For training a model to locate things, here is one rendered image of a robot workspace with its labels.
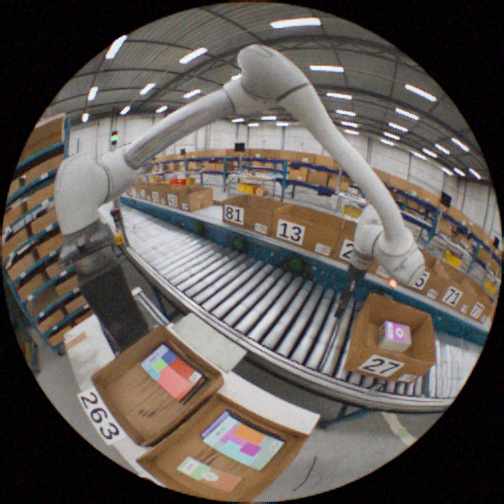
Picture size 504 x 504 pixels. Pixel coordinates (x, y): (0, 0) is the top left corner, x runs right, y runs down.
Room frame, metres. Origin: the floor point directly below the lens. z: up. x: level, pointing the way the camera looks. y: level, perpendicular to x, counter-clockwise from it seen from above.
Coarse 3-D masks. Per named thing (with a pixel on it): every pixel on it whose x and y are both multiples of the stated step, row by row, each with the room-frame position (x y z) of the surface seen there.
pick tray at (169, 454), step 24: (216, 408) 0.08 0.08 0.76; (240, 408) 0.08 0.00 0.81; (192, 432) -0.03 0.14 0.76; (288, 432) -0.01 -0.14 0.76; (144, 456) -0.18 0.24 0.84; (168, 456) -0.16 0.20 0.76; (192, 456) -0.13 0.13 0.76; (216, 456) -0.11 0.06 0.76; (288, 456) -0.10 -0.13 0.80; (168, 480) -0.26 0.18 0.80; (192, 480) -0.24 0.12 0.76; (240, 480) -0.20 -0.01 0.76; (264, 480) -0.20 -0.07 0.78
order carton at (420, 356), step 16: (368, 304) 0.40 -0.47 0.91; (384, 304) 0.41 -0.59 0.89; (400, 304) 0.37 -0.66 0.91; (368, 320) 0.31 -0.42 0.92; (384, 320) 0.38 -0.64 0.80; (400, 320) 0.34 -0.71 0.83; (416, 320) 0.29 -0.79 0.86; (352, 336) 0.35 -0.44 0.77; (368, 336) 0.34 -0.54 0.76; (416, 336) 0.24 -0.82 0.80; (432, 336) 0.15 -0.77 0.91; (352, 352) 0.25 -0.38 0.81; (368, 352) 0.20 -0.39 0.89; (384, 352) 0.17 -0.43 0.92; (400, 352) 0.20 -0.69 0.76; (416, 352) 0.15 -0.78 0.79; (432, 352) 0.08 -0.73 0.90; (352, 368) 0.20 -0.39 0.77; (400, 368) 0.10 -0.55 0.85; (416, 368) 0.06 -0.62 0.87
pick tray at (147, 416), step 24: (144, 336) 0.25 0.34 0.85; (168, 336) 0.31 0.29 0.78; (120, 360) 0.13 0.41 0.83; (144, 360) 0.19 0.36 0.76; (192, 360) 0.24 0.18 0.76; (96, 384) -0.01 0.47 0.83; (120, 384) 0.05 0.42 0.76; (144, 384) 0.09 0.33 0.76; (216, 384) 0.15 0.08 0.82; (120, 408) -0.05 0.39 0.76; (144, 408) 0.00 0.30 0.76; (168, 408) 0.03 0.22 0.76; (192, 408) 0.05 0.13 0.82; (144, 432) -0.10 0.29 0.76; (168, 432) -0.06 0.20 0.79
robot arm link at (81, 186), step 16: (64, 160) 0.27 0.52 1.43; (80, 160) 0.31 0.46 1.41; (64, 176) 0.26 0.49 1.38; (80, 176) 0.30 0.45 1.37; (96, 176) 0.36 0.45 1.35; (64, 192) 0.25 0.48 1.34; (80, 192) 0.29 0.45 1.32; (96, 192) 0.36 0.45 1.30; (64, 208) 0.24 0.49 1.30; (80, 208) 0.28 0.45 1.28; (96, 208) 0.35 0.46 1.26; (64, 224) 0.24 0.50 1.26; (80, 224) 0.27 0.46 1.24
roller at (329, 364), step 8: (352, 304) 0.56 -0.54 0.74; (344, 312) 0.51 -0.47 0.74; (344, 320) 0.46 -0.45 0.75; (344, 328) 0.41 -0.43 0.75; (336, 336) 0.38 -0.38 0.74; (344, 336) 0.37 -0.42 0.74; (336, 344) 0.33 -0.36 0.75; (328, 352) 0.31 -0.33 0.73; (336, 352) 0.29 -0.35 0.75; (328, 360) 0.26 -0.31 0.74; (336, 360) 0.26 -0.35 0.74; (328, 368) 0.23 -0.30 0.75; (328, 376) 0.20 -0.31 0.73
